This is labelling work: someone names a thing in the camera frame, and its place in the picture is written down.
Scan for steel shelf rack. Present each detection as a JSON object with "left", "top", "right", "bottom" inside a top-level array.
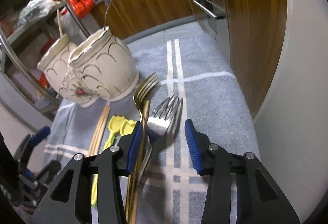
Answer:
[{"left": 0, "top": 0, "right": 92, "bottom": 122}]

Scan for gold fork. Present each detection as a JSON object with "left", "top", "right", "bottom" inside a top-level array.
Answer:
[{"left": 125, "top": 73, "right": 159, "bottom": 223}]

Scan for silver fork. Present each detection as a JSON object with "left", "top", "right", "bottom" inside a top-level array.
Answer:
[{"left": 138, "top": 95, "right": 183, "bottom": 181}]

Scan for clear plastic bag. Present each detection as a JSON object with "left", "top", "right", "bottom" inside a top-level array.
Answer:
[{"left": 16, "top": 0, "right": 59, "bottom": 27}]

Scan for wooden base cabinets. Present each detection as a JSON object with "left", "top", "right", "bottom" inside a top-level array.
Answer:
[{"left": 91, "top": 0, "right": 287, "bottom": 115}]

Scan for grey striped table cloth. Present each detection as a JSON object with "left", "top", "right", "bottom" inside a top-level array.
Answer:
[{"left": 42, "top": 32, "right": 262, "bottom": 224}]

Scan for white ceramic utensil holder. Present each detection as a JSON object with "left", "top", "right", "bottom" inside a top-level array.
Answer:
[{"left": 37, "top": 26, "right": 140, "bottom": 107}]

